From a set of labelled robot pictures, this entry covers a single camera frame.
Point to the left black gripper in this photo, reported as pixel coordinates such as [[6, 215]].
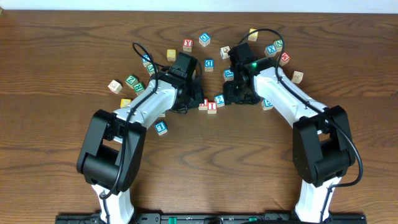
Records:
[[199, 88]]

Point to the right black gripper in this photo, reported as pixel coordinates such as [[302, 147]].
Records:
[[229, 96]]

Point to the red A block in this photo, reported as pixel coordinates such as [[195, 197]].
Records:
[[204, 105]]

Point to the blue 2 block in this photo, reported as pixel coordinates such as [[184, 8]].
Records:
[[219, 100]]

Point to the red I block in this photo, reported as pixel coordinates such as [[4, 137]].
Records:
[[212, 108]]

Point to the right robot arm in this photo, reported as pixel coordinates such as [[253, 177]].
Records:
[[323, 149]]

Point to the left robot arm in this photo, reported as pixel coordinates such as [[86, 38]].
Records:
[[112, 149]]

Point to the blue P block centre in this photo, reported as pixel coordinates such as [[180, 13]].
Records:
[[228, 75]]

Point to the blue p block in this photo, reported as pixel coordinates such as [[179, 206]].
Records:
[[228, 75], [146, 60]]

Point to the blue 5 block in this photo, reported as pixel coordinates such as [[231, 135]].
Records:
[[266, 105]]

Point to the blue D block middle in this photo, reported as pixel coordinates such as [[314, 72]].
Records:
[[209, 65]]

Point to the blue d block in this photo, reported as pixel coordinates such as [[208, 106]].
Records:
[[209, 65], [204, 39]]

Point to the white picture block centre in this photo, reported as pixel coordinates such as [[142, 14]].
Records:
[[224, 52]]

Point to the blue L block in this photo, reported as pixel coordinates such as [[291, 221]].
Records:
[[161, 128]]

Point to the yellow block top centre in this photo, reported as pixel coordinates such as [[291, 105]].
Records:
[[171, 55]]

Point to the yellow block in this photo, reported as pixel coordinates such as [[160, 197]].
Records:
[[253, 35], [125, 102], [171, 55]]

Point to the green V block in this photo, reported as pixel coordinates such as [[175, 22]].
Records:
[[151, 69]]

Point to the blue X block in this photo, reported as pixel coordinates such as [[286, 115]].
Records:
[[270, 51]]

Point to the red Y block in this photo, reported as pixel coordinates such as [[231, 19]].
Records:
[[187, 45]]

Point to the green R block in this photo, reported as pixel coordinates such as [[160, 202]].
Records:
[[139, 88]]

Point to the red M block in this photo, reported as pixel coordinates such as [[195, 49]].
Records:
[[284, 59]]

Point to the blue P block left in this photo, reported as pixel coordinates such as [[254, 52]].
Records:
[[146, 60]]

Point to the yellow block top right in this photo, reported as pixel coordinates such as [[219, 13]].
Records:
[[253, 35]]

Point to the blue D block top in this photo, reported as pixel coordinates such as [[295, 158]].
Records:
[[204, 39]]

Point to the white block right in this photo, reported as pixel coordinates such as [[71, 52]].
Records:
[[297, 77]]

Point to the green N block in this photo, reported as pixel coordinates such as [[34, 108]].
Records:
[[278, 44]]

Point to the green Z block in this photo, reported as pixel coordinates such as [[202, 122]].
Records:
[[131, 80]]

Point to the yellow block lower left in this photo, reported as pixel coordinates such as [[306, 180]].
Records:
[[125, 102]]

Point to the white block left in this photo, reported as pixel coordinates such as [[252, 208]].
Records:
[[115, 86]]

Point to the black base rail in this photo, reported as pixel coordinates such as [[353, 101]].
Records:
[[155, 218]]

